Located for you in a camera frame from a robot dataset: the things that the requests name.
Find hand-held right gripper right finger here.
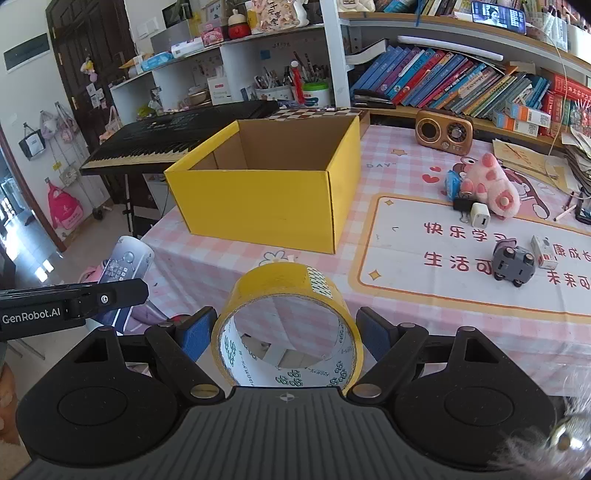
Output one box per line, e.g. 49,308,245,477
346,306,513,402

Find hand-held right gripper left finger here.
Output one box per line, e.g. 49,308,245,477
69,306,222,402

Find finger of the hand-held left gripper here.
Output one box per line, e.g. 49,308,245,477
69,278,150,320

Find grey remote control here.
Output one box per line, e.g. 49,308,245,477
98,235,155,334

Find yellow tape roll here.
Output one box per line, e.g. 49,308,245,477
211,265,365,396

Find yellow cardboard box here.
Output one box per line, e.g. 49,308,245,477
165,115,362,254

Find grey toy car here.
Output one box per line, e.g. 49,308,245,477
491,244,536,287

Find blue tissue packet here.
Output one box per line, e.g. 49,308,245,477
444,170,464,199

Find small white packet box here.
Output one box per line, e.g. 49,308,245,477
530,235,558,271

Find pink plush pig toy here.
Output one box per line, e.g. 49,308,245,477
455,153,525,220

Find pink purple school bag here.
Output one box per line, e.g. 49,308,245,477
78,265,195,334

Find keyboard stand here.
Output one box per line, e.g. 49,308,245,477
122,173,138,234

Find black electronic keyboard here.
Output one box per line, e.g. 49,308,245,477
79,99,280,176

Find white tote bag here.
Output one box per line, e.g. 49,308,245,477
18,124,47,160

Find brown retro radio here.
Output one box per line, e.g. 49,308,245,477
416,109,474,155

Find white box red label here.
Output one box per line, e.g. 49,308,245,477
207,76,232,106

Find checkered chess board box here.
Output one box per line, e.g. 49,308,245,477
270,107,370,136

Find tan paper envelopes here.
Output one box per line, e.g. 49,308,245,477
492,138,573,192

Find dark wooden door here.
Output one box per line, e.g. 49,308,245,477
46,0,153,204

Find black stapler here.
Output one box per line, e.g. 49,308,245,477
353,89,397,109

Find light blue wipes pack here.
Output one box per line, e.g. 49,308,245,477
141,52,175,72

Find white jar green lid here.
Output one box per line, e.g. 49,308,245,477
302,82,333,108

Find orange and white box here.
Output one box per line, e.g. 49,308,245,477
493,112,540,137
504,102,552,127

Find pen holder with pens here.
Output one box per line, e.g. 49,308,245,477
254,65,296,102

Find white tissue pack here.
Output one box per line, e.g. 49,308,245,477
171,38,205,58

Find red slim bottle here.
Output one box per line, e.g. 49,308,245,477
291,60,304,104

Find row of colourful books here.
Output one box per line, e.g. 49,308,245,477
348,44,552,121

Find grey storage box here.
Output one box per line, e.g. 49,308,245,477
150,21,192,51

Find stack of papers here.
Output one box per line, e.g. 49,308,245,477
561,124,591,195

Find pink tin box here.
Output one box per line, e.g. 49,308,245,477
201,25,227,47

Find white bookshelf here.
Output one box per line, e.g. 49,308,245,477
108,0,591,153

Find red round bottle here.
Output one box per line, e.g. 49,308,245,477
228,9,252,40

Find red boxed book set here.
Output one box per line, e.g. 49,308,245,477
540,74,591,137

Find phone showing video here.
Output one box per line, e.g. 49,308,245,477
471,1,527,35

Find fluffy keychain with bell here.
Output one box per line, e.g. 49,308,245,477
489,369,591,480

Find white cable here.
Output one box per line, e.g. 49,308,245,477
540,25,573,148

